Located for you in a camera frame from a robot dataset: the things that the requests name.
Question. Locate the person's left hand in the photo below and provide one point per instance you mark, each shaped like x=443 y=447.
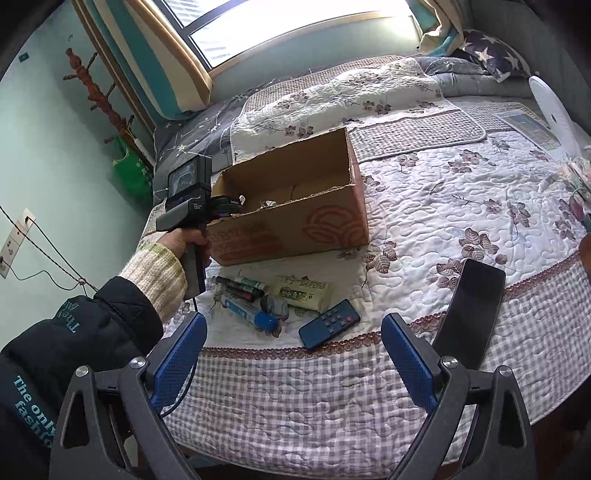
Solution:
x=178 y=241

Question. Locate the white green packet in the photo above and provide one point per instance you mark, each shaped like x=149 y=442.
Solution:
x=302 y=293

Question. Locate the red black marker pen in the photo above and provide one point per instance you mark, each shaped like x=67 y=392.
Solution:
x=244 y=293

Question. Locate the white wall socket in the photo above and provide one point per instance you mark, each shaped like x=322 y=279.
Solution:
x=14 y=240

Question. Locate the window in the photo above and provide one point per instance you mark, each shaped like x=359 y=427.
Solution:
x=286 y=23

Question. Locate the beige teal curtain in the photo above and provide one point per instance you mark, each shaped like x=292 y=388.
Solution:
x=438 y=27

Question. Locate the grey upholstered headboard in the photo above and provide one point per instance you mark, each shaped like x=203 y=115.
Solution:
x=554 y=41

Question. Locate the white tube blue cap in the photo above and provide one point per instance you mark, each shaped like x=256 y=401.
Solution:
x=249 y=314

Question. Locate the checkered quilted pillow mat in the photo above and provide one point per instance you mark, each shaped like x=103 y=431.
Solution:
x=415 y=134

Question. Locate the small grey bottle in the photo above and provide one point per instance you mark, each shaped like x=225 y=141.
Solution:
x=274 y=305

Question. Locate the floral quilted bedspread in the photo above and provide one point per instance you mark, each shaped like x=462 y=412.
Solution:
x=415 y=194

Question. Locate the printed booklet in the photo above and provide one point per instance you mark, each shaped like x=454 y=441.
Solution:
x=528 y=129

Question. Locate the green wall sticker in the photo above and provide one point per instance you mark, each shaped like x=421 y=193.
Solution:
x=23 y=57

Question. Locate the wooden coat rack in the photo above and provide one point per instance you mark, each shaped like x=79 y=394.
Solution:
x=99 y=97

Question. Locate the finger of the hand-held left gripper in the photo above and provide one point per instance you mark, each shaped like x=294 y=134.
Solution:
x=228 y=205

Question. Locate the green black marker pen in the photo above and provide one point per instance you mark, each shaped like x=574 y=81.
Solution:
x=240 y=281

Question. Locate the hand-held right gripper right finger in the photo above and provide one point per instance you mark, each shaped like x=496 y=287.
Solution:
x=408 y=357

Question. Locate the black smartphone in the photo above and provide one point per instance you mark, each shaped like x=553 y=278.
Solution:
x=471 y=309

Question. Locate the striped teal curtain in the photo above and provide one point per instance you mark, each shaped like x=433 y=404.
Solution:
x=138 y=50

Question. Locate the grey blue comforter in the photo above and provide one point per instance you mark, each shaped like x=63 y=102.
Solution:
x=471 y=81

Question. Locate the blue remote control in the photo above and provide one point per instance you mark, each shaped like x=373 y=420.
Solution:
x=328 y=324

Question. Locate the grey star print duvet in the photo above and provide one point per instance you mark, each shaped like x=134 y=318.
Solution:
x=198 y=134

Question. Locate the green bag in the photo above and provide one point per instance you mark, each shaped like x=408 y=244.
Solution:
x=133 y=170

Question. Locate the dark star print pillow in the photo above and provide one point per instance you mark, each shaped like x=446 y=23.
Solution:
x=496 y=53

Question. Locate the white round fan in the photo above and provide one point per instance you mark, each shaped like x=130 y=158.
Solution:
x=551 y=115

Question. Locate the brown cardboard box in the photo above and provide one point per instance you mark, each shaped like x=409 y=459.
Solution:
x=286 y=230

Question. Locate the person's left forearm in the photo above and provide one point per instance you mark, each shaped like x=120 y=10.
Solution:
x=69 y=332

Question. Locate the folded floral quilt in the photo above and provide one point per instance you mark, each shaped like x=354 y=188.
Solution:
x=332 y=101

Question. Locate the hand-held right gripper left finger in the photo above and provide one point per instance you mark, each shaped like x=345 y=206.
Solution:
x=180 y=357

